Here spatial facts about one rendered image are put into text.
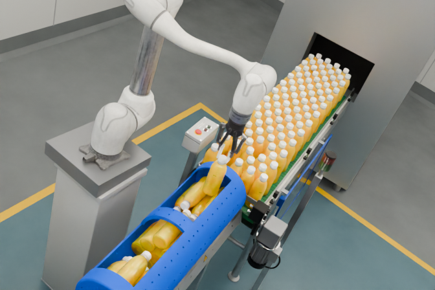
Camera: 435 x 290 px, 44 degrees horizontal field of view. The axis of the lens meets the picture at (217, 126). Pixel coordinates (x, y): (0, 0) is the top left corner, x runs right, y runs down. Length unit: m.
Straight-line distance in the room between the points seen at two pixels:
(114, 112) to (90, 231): 0.64
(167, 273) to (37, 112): 2.63
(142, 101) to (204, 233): 0.71
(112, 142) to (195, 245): 0.62
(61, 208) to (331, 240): 2.20
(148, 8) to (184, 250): 0.97
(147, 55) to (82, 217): 0.87
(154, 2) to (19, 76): 2.77
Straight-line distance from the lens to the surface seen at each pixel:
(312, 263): 4.05
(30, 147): 4.18
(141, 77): 2.52
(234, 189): 2.46
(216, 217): 2.34
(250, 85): 2.08
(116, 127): 2.45
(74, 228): 2.86
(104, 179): 2.50
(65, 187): 2.74
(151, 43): 2.43
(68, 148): 2.62
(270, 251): 3.00
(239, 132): 2.24
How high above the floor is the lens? 2.87
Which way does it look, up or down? 37 degrees down
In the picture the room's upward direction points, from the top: 20 degrees clockwise
